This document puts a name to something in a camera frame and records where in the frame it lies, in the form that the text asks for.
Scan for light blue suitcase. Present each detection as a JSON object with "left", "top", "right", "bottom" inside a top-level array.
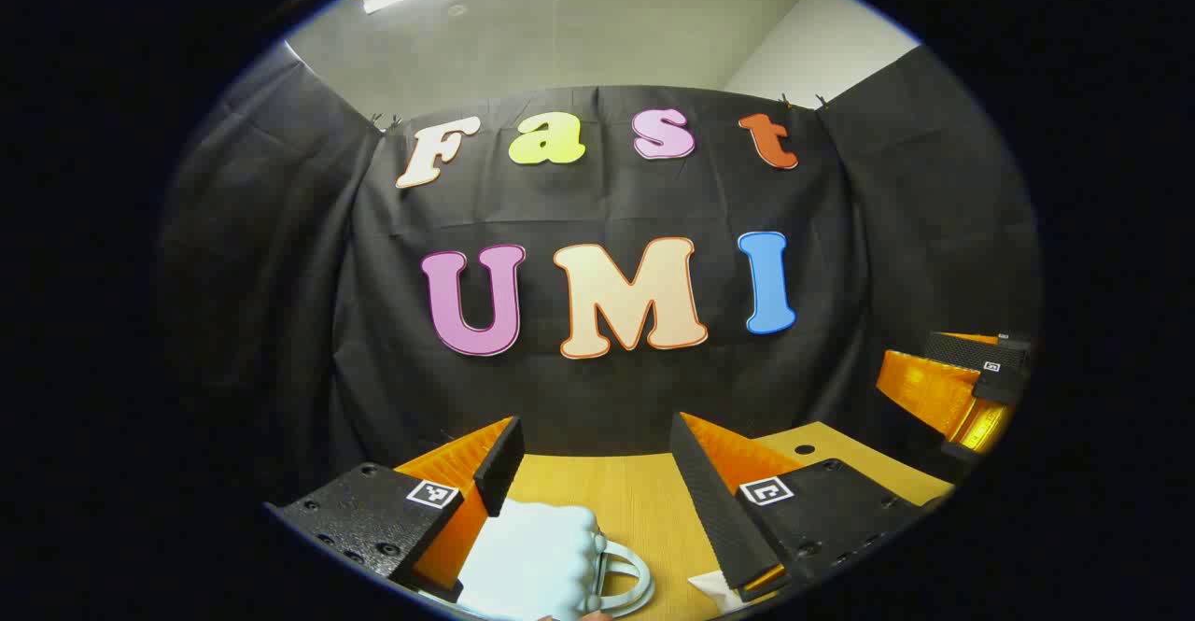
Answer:
[{"left": 415, "top": 500, "right": 654, "bottom": 621}]

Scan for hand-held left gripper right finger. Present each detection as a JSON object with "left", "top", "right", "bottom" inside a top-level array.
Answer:
[{"left": 668, "top": 412, "right": 936, "bottom": 604}]

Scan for black backdrop cloth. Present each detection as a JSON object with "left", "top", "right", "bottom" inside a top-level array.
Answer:
[{"left": 159, "top": 42, "right": 1042, "bottom": 501}]

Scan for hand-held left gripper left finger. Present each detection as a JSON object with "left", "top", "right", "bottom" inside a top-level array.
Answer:
[{"left": 264, "top": 415, "right": 527, "bottom": 605}]

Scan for white skin care packet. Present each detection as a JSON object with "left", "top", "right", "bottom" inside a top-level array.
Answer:
[{"left": 689, "top": 569, "right": 748, "bottom": 614}]

